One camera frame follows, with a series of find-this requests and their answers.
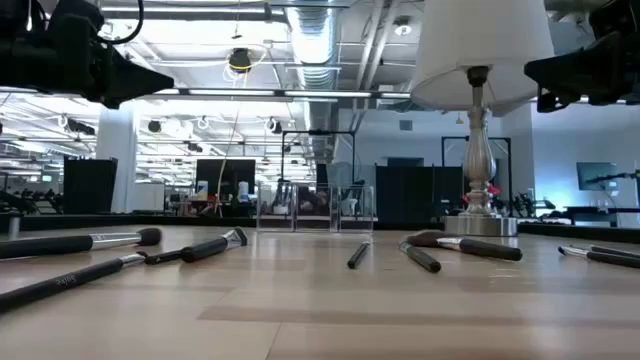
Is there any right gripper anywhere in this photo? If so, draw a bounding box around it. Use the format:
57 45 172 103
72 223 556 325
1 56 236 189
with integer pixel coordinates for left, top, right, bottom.
523 29 640 113

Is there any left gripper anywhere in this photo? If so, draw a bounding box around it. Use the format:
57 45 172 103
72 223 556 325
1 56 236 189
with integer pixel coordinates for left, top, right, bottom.
0 17 175 110

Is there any large dark powder makeup brush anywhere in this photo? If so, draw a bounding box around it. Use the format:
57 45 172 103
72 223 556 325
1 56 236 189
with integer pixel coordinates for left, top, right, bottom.
0 227 164 260

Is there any large brown bristle makeup brush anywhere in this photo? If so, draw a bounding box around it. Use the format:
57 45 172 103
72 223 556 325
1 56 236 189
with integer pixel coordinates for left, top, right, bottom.
405 230 524 263

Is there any long printed black makeup brush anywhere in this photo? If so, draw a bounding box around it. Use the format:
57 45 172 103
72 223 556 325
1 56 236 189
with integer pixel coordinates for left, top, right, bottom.
0 251 149 315

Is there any slim silver ferrule makeup brush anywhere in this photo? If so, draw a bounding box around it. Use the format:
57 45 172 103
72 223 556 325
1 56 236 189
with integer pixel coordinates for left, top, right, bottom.
398 240 443 274

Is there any short black makeup brush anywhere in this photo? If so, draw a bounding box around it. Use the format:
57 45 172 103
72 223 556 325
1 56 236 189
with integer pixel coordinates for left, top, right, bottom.
346 240 372 271

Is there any white square pillar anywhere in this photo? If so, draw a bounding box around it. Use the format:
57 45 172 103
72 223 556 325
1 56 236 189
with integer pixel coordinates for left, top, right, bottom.
95 102 139 214

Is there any white shade silver table lamp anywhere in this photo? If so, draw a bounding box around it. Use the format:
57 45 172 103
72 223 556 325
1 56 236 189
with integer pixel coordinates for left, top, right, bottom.
409 0 555 237

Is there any black cabinet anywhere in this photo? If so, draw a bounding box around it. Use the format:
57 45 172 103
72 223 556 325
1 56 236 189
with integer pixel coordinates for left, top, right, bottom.
63 157 119 215

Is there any long ceiling light bar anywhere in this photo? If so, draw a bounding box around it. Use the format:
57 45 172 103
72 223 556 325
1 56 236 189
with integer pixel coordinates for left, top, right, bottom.
0 86 412 103

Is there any distant black bench table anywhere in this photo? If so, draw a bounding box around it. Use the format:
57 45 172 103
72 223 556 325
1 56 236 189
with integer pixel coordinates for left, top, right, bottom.
564 205 640 227

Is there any black room partition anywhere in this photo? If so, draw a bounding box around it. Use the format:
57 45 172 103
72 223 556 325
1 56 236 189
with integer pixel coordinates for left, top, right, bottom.
375 164 465 224

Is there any clear acrylic brush organizer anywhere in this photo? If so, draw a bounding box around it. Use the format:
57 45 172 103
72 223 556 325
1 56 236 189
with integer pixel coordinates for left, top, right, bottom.
256 183 375 234

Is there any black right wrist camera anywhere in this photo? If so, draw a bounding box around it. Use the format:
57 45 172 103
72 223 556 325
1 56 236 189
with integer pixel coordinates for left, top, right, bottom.
588 0 640 37

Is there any wall mounted screen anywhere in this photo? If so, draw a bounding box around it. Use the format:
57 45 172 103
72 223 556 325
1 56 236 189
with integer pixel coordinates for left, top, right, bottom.
576 161 619 192

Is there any black ceiling dome camera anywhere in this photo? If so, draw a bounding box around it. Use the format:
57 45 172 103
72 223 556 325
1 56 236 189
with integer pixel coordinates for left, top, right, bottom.
228 47 253 74

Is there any silver ceiling ventilation duct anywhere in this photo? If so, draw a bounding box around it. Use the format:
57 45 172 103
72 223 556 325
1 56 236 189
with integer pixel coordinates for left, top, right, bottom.
285 4 341 166

